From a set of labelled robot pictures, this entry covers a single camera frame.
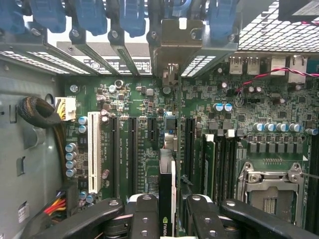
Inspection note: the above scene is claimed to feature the multicolour power wire bundle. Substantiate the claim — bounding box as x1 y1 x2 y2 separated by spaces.
43 184 78 225

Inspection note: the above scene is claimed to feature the black open PC case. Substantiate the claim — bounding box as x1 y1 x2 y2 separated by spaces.
0 0 319 239

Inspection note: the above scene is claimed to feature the vented metal slot cover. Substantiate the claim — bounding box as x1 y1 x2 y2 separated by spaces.
26 51 92 75
0 49 72 75
180 54 217 77

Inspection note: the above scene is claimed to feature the short black expansion slot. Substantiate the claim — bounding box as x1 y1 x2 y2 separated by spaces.
147 117 158 141

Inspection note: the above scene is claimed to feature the plain metal slot cover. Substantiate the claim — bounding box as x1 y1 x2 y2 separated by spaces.
146 29 160 75
108 28 141 75

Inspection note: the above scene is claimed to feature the long black expansion slot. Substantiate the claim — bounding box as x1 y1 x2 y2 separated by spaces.
128 117 138 197
109 117 121 200
184 117 197 175

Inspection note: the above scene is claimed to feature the red black twisted wire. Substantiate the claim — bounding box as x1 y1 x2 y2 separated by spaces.
234 21 319 95

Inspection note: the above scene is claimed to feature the black sleeved power cable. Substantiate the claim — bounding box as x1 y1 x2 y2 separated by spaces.
16 96 77 192

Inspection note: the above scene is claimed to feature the black RAM slot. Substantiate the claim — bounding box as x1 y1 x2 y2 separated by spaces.
229 129 238 200
313 134 319 231
304 134 314 230
214 129 223 202
221 129 230 202

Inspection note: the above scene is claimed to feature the metal CPU socket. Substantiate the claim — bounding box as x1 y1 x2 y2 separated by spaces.
236 161 306 225

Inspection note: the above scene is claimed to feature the white expansion slot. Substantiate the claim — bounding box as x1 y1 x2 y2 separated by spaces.
87 111 102 194

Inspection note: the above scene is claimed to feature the green motherboard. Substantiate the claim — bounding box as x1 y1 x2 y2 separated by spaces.
63 56 319 230

